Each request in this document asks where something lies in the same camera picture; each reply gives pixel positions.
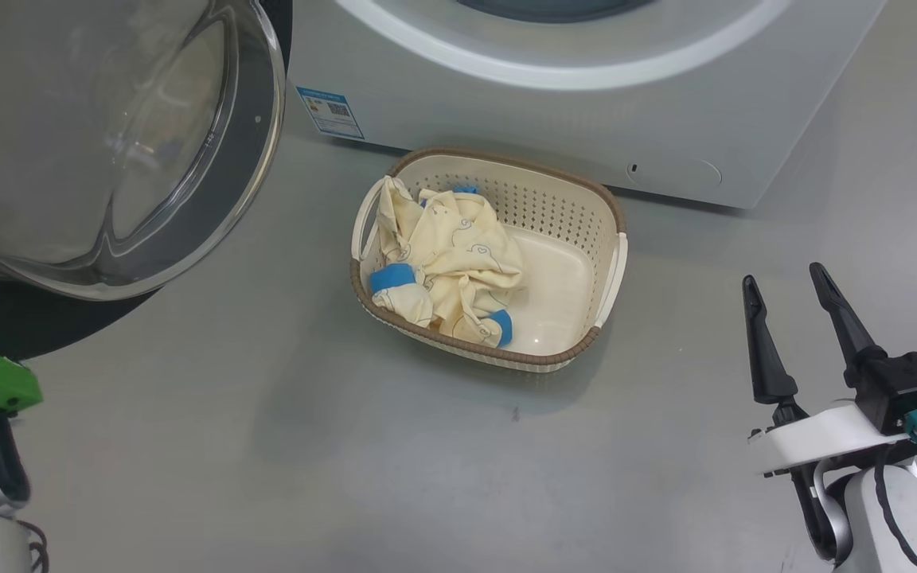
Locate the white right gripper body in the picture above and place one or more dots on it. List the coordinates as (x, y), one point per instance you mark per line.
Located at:
(825, 438)

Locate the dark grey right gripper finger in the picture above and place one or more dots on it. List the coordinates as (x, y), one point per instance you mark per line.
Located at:
(767, 358)
(840, 318)

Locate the glass washing machine door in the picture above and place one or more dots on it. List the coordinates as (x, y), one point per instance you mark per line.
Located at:
(251, 159)

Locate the white appliance access flap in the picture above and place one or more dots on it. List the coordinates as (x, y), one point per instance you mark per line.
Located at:
(677, 173)

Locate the white front-load washing machine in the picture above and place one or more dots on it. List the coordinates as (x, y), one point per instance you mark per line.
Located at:
(506, 119)

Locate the cream perforated laundry basket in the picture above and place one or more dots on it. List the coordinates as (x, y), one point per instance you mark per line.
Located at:
(554, 270)

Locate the blue energy label sticker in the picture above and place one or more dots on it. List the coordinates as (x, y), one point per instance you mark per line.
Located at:
(331, 113)

